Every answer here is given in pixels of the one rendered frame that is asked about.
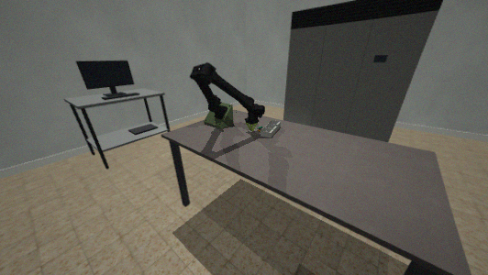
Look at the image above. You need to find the white rack of three labelled bins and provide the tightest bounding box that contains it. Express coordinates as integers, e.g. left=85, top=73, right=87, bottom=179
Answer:
left=261, top=120, right=281, bottom=138

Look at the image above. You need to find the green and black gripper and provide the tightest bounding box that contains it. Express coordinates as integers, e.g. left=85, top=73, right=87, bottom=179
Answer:
left=245, top=113, right=259, bottom=131

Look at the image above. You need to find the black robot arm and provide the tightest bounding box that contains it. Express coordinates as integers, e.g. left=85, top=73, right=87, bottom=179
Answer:
left=190, top=62, right=265, bottom=120

